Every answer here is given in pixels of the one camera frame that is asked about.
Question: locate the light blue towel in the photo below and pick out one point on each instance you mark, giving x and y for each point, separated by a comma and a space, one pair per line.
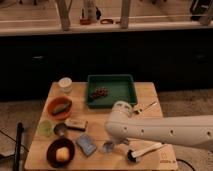
108, 147

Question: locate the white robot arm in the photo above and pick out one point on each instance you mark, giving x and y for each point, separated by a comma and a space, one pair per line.
188, 131

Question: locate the green plastic tray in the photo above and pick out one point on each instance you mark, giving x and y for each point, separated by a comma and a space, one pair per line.
119, 86

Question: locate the bunch of dark grapes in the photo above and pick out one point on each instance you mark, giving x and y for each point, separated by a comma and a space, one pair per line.
99, 92

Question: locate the small white cup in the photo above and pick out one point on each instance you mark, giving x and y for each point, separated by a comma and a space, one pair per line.
65, 84

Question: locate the green pickle in bowl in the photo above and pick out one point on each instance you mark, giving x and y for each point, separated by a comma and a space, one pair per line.
60, 108

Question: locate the brown rectangular block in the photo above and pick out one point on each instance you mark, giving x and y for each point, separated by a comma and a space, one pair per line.
76, 124

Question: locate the orange bowl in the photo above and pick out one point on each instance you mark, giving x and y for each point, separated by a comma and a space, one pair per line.
58, 101

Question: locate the blue sponge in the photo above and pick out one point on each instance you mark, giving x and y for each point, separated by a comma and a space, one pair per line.
86, 144

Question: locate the wooden table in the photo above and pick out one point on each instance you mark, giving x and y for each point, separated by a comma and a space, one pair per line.
163, 159

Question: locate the small metal cup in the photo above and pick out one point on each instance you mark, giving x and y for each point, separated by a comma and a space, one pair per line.
60, 129

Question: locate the small green cup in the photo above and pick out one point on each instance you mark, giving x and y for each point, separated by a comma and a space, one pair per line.
45, 128

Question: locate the yellow round fruit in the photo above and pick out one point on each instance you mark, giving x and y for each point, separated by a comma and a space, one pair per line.
62, 154

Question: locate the dark brown bowl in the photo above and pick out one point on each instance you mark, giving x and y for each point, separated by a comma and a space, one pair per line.
51, 152

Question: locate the black pole stand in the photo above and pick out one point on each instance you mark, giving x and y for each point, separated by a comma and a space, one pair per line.
19, 132

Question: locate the white handled dish brush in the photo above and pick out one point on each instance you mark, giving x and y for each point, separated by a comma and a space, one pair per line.
133, 156

